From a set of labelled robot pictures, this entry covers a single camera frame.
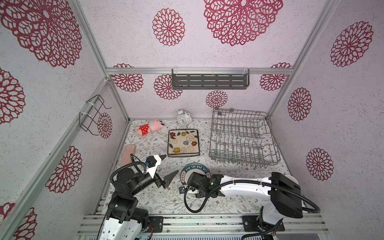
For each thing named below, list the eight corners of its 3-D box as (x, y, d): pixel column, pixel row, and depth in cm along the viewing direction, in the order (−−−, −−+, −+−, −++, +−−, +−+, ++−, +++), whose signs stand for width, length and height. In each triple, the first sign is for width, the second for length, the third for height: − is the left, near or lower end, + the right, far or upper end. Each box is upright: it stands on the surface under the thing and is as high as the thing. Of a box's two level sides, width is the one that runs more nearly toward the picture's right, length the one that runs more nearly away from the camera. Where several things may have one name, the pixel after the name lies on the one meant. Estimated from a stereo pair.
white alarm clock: (177, 124, 120) (176, 112, 110) (181, 120, 123) (180, 108, 113) (186, 130, 116) (186, 118, 106) (191, 125, 119) (191, 114, 109)
